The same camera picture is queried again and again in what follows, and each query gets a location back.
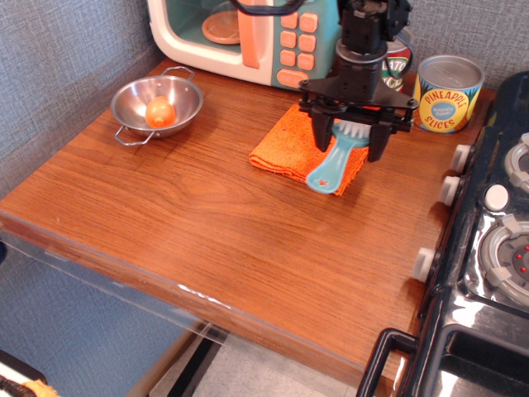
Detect toy microwave teal and cream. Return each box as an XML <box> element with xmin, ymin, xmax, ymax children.
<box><xmin>147</xmin><ymin>1</ymin><xmax>341</xmax><ymax>90</ymax></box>

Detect white stove knob middle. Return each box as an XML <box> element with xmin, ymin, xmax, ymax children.
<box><xmin>438</xmin><ymin>176</ymin><xmax>460</xmax><ymax>207</ymax></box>

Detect clear acrylic table guard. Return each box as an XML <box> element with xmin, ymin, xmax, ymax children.
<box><xmin>0</xmin><ymin>229</ymin><xmax>232</xmax><ymax>347</ymax></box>

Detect black oven door handle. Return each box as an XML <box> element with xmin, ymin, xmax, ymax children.
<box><xmin>356</xmin><ymin>328</ymin><xmax>419</xmax><ymax>397</ymax></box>

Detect small steel bowl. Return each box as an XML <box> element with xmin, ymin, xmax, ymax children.
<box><xmin>110</xmin><ymin>66</ymin><xmax>203</xmax><ymax>146</ymax></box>

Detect orange toy fruit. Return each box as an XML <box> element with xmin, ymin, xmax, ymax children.
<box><xmin>145</xmin><ymin>96</ymin><xmax>177</xmax><ymax>128</ymax></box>

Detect white stove knob rear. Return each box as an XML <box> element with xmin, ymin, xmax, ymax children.
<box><xmin>450</xmin><ymin>145</ymin><xmax>472</xmax><ymax>174</ymax></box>

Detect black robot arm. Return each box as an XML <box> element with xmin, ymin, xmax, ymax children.
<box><xmin>299</xmin><ymin>1</ymin><xmax>418</xmax><ymax>162</ymax></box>

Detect orange folded napkin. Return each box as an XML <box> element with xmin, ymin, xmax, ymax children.
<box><xmin>249</xmin><ymin>104</ymin><xmax>369</xmax><ymax>196</ymax></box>

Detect tomato sauce can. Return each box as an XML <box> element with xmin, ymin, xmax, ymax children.
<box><xmin>381</xmin><ymin>26</ymin><xmax>413</xmax><ymax>92</ymax></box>

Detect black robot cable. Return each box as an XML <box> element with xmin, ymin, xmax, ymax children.
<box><xmin>229</xmin><ymin>0</ymin><xmax>307</xmax><ymax>17</ymax></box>

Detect teal brush white bristles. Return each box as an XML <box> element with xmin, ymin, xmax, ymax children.
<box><xmin>306</xmin><ymin>120</ymin><xmax>371</xmax><ymax>194</ymax></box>

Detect black toy stove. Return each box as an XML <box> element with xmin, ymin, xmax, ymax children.
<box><xmin>396</xmin><ymin>72</ymin><xmax>528</xmax><ymax>396</ymax></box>

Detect pineapple slices can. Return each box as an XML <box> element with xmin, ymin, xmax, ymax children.
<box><xmin>413</xmin><ymin>55</ymin><xmax>485</xmax><ymax>134</ymax></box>

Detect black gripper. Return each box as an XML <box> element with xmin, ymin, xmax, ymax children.
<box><xmin>299</xmin><ymin>41</ymin><xmax>418</xmax><ymax>162</ymax></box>

